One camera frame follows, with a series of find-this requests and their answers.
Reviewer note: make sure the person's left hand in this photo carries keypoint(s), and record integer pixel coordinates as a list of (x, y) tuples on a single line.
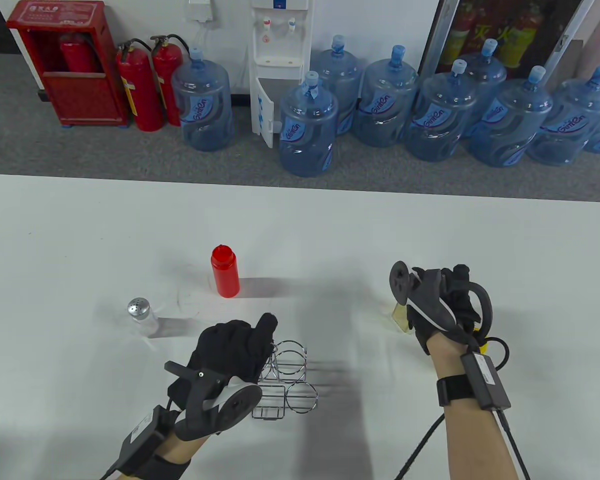
[(230, 345)]

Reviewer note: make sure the person's right hand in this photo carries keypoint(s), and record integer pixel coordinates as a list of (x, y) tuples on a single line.
[(462, 305)]

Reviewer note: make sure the yellow squeeze seasoning bottle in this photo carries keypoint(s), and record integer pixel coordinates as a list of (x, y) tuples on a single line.
[(481, 345)]

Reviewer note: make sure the square glass seasoning bottle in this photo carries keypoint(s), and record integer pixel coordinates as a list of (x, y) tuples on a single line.
[(400, 317)]

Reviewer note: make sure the red squeeze seasoning bottle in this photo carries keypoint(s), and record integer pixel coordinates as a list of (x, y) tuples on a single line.
[(225, 272)]

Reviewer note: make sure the clear shaker seasoning bottle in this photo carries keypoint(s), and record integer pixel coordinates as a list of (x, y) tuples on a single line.
[(140, 310)]

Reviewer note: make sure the person's right forearm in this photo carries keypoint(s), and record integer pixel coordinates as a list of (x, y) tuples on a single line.
[(470, 440)]

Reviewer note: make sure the person's left forearm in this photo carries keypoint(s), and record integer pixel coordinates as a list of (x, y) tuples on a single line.
[(180, 450)]

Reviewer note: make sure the black right hand controller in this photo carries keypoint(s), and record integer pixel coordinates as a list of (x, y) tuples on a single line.
[(430, 295)]

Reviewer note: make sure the black hand controller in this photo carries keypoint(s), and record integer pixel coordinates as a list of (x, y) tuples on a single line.
[(430, 295), (240, 400)]

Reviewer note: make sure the black left hand controller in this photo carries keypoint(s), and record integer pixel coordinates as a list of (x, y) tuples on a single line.
[(240, 400)]

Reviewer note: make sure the row of blue water jugs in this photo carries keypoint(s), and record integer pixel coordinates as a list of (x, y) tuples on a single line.
[(307, 130)]

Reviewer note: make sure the red fire extinguisher yellow label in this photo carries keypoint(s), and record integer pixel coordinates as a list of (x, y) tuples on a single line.
[(142, 95)]

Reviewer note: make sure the glass door fire cabinet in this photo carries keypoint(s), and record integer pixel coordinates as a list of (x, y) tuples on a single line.
[(520, 30)]

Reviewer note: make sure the red fire extinguisher cabinet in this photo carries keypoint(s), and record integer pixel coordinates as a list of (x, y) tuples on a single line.
[(85, 97)]

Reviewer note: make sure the white water dispenser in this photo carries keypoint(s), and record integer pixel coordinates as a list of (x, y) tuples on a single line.
[(280, 50)]

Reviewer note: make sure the red extinguisher inside cabinet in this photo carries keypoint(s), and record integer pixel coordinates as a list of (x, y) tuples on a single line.
[(79, 55)]

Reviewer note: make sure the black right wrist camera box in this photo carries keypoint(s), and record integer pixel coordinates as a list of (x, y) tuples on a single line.
[(485, 380)]

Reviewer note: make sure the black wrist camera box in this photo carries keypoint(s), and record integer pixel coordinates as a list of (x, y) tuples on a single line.
[(140, 440), (485, 380)]

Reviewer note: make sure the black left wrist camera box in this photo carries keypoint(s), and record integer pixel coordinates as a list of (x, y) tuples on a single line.
[(140, 440)]

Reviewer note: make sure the white wall box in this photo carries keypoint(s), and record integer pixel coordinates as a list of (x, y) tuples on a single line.
[(200, 10)]

